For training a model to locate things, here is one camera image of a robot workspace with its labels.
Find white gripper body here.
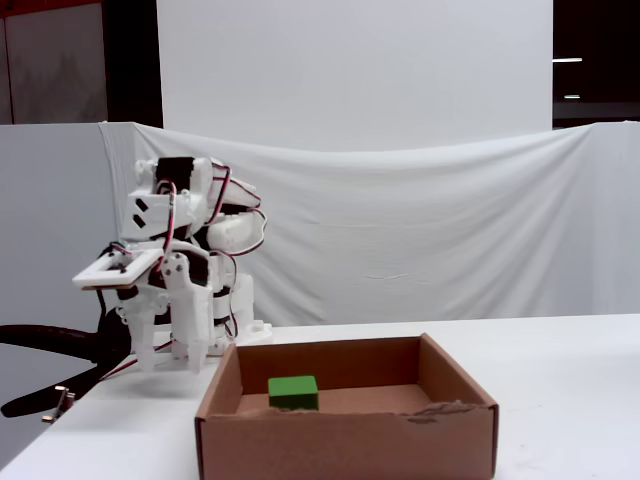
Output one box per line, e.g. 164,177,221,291
116,243,215,330

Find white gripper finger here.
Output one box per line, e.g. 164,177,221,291
124,309,160,375
161,251,211,375

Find green cube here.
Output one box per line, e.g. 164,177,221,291
267,375,320,413

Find brown cardboard box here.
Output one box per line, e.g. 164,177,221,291
194,332,500,480

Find controller board with brass standoffs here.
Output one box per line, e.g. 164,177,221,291
41,384,77,424

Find grey partition panel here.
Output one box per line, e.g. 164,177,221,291
0,123,121,466

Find white draped cloth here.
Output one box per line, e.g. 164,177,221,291
97,119,640,327

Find grey cabinet door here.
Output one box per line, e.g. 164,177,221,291
0,0,109,126

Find white backdrop panel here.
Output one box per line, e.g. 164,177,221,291
156,0,555,152

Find red black servo cable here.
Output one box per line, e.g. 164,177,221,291
212,248,240,342
153,180,180,275
206,163,269,259
74,342,176,391

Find black camera cable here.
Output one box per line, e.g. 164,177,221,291
96,288,116,327

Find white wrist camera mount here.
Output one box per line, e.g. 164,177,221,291
72,247,167,292

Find black curved frame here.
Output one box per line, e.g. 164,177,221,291
0,304,139,420

